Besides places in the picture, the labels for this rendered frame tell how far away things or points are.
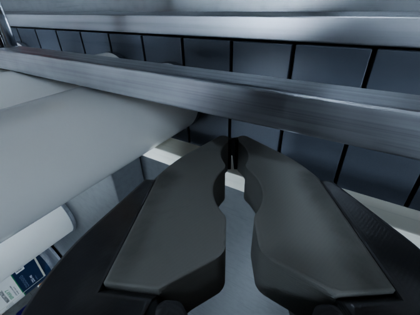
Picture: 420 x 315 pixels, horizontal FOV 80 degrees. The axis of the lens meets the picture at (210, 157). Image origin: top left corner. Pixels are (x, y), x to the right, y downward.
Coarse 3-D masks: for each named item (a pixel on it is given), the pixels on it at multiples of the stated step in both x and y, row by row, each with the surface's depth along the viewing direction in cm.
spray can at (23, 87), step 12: (12, 72) 16; (0, 84) 14; (12, 84) 15; (24, 84) 15; (36, 84) 16; (48, 84) 16; (60, 84) 16; (72, 84) 17; (0, 96) 14; (12, 96) 14; (24, 96) 15; (36, 96) 15; (0, 108) 14
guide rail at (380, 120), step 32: (0, 64) 16; (32, 64) 13; (64, 64) 12; (96, 64) 11; (128, 64) 10; (160, 64) 10; (160, 96) 9; (192, 96) 9; (224, 96) 8; (256, 96) 7; (288, 96) 7; (320, 96) 6; (352, 96) 6; (384, 96) 6; (416, 96) 6; (288, 128) 7; (320, 128) 7; (352, 128) 6; (384, 128) 6; (416, 128) 6
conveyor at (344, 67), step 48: (48, 48) 26; (96, 48) 22; (144, 48) 19; (192, 48) 17; (240, 48) 15; (288, 48) 14; (336, 48) 13; (288, 144) 17; (336, 144) 15; (384, 192) 15
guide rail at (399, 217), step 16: (160, 144) 19; (176, 144) 19; (192, 144) 19; (160, 160) 19; (176, 160) 18; (240, 176) 16; (352, 192) 14; (368, 208) 13; (384, 208) 13; (400, 208) 13; (400, 224) 12; (416, 224) 12; (416, 240) 12
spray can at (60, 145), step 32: (64, 96) 12; (96, 96) 13; (128, 96) 14; (0, 128) 10; (32, 128) 10; (64, 128) 11; (96, 128) 12; (128, 128) 13; (160, 128) 16; (0, 160) 9; (32, 160) 10; (64, 160) 11; (96, 160) 12; (128, 160) 15; (0, 192) 9; (32, 192) 10; (64, 192) 11; (0, 224) 9
